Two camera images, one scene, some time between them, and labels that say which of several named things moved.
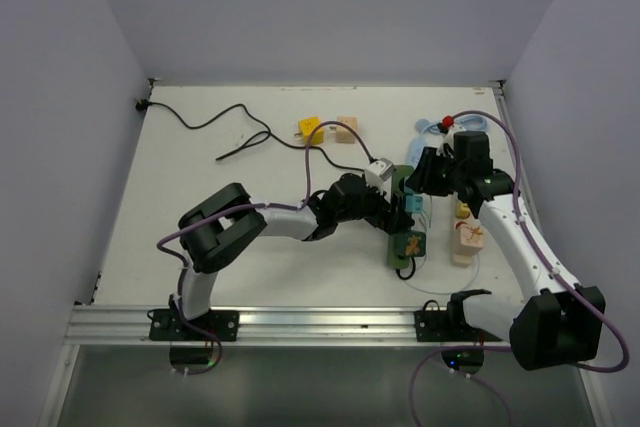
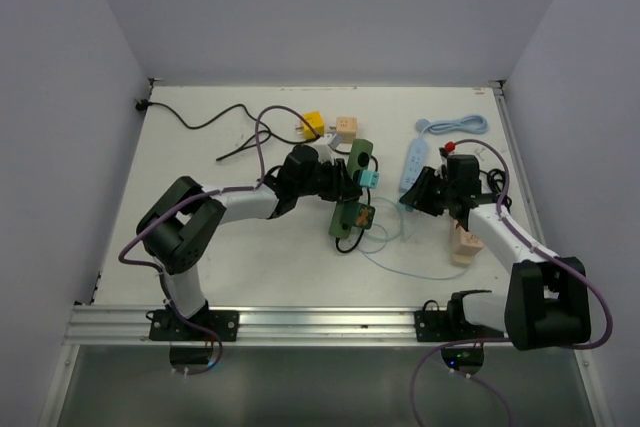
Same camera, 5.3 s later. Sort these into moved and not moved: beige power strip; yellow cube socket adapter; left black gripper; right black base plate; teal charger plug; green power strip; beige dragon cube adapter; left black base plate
Moved: left black gripper; green power strip; yellow cube socket adapter; teal charger plug
Not moved: left black base plate; right black base plate; beige dragon cube adapter; beige power strip
